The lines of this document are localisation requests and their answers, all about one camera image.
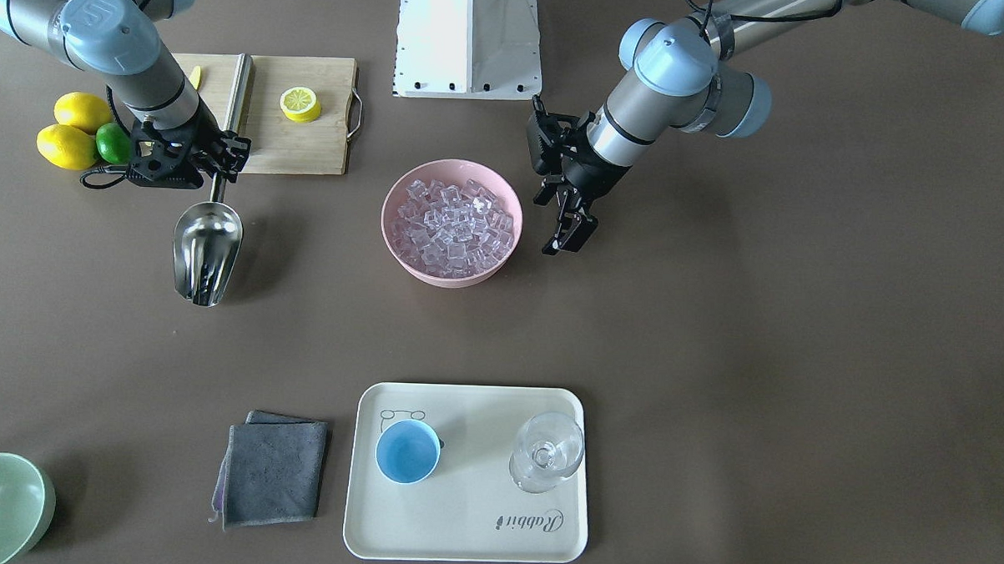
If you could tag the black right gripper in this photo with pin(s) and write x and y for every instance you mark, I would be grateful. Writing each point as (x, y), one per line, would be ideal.
(200, 134)

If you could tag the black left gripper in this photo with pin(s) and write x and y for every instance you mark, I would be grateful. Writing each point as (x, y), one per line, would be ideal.
(593, 176)

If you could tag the steel ice scoop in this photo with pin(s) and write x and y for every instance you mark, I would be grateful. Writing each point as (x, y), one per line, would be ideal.
(207, 238)

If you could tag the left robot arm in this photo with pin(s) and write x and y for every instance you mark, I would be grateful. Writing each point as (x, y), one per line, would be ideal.
(677, 76)

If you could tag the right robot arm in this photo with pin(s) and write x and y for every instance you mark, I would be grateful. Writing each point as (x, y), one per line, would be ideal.
(116, 40)

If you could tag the pile of clear ice cubes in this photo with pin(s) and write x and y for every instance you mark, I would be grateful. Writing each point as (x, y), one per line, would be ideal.
(450, 231)

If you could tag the blue plastic cup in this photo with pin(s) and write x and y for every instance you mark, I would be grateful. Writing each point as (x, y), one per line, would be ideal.
(408, 452)

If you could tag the green lime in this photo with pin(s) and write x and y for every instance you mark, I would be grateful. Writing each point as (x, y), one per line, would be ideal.
(113, 144)

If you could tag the yellow plastic knife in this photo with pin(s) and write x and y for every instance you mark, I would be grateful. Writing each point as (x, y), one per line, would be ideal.
(195, 76)

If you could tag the yellow lemon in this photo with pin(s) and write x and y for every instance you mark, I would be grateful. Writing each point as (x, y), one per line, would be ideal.
(67, 147)
(83, 111)

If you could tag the wooden cutting board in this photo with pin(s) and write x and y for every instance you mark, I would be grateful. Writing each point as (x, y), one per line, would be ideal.
(283, 147)

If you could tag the pink bowl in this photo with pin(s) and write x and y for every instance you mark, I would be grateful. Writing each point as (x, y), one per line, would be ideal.
(456, 172)

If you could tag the half lemon slice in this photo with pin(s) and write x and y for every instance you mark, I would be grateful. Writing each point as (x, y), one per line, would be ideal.
(300, 105)

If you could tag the clear wine glass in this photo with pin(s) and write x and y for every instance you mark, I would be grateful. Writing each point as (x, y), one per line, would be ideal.
(548, 449)

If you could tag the cream serving tray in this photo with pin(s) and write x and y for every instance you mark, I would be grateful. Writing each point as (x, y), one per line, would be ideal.
(468, 509)

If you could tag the grey folded cloth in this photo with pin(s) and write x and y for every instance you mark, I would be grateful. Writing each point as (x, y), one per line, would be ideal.
(271, 471)

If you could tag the green bowl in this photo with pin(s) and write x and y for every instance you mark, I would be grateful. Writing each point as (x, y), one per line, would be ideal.
(27, 505)

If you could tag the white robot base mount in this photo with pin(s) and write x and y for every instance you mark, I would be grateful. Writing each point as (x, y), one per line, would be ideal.
(474, 49)

